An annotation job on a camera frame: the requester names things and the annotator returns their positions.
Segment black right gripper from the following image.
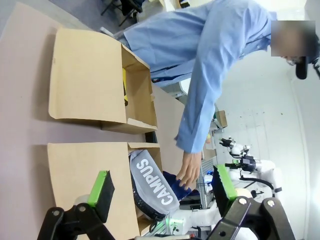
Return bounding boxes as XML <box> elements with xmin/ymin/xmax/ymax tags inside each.
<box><xmin>238</xmin><ymin>154</ymin><xmax>257</xmax><ymax>173</ymax></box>

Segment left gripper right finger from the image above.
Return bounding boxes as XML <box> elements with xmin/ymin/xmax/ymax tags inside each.
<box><xmin>207</xmin><ymin>164</ymin><xmax>297</xmax><ymax>240</ymax></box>

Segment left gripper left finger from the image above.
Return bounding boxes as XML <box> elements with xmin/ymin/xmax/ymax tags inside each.
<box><xmin>37</xmin><ymin>169</ymin><xmax>116</xmax><ymax>240</ymax></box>

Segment large cardboard box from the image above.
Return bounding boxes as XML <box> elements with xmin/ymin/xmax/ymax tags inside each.
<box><xmin>46</xmin><ymin>141</ymin><xmax>164</xmax><ymax>237</ymax></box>

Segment navy blue pencil pouch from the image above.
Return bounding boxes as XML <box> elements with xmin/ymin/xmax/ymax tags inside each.
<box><xmin>162</xmin><ymin>170</ymin><xmax>194</xmax><ymax>201</ymax></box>

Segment grey CAMPUS pencil pouch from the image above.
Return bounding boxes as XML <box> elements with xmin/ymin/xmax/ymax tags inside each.
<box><xmin>128</xmin><ymin>149</ymin><xmax>181</xmax><ymax>222</ymax></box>

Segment yellow utility knife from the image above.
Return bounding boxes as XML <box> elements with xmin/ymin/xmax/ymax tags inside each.
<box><xmin>121</xmin><ymin>67</ymin><xmax>130</xmax><ymax>107</ymax></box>

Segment small cardboard box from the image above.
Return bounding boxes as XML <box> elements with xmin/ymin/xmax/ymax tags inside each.
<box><xmin>47</xmin><ymin>27</ymin><xmax>159</xmax><ymax>135</ymax></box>

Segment person's right forearm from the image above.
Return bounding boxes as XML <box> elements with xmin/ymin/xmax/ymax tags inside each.
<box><xmin>173</xmin><ymin>82</ymin><xmax>221</xmax><ymax>154</ymax></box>

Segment little brown cardboard box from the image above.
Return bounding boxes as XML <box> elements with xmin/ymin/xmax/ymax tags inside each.
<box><xmin>215</xmin><ymin>109</ymin><xmax>228</xmax><ymax>129</ymax></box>

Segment person's right hand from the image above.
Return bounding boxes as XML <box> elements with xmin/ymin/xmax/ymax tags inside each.
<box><xmin>174</xmin><ymin>150</ymin><xmax>202</xmax><ymax>189</ymax></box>

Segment person in blue shirt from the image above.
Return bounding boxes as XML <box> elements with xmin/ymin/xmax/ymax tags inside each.
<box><xmin>116</xmin><ymin>0</ymin><xmax>320</xmax><ymax>154</ymax></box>

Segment aluminium frame rack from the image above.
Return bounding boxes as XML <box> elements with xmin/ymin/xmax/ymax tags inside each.
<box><xmin>196</xmin><ymin>158</ymin><xmax>218</xmax><ymax>210</ymax></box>

